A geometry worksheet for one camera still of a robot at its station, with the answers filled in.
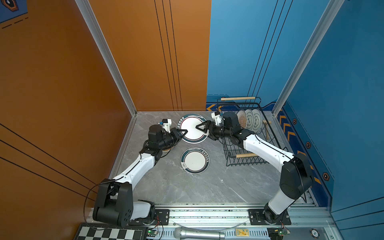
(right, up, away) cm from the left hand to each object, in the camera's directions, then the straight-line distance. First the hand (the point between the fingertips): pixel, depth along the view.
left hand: (188, 130), depth 80 cm
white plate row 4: (+41, +7, +22) cm, 48 cm away
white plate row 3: (+36, +8, +23) cm, 43 cm away
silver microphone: (-3, -45, -14) cm, 47 cm away
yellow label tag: (+26, -47, -11) cm, 55 cm away
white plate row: (0, +4, +3) cm, 5 cm away
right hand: (+5, 0, 0) cm, 5 cm away
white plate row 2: (+3, -19, +13) cm, 23 cm away
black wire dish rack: (+25, -13, -5) cm, 29 cm away
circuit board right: (+43, -49, -10) cm, 65 cm away
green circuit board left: (-17, -48, -9) cm, 52 cm away
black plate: (-14, -13, +16) cm, 25 cm away
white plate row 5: (+46, +7, +22) cm, 52 cm away
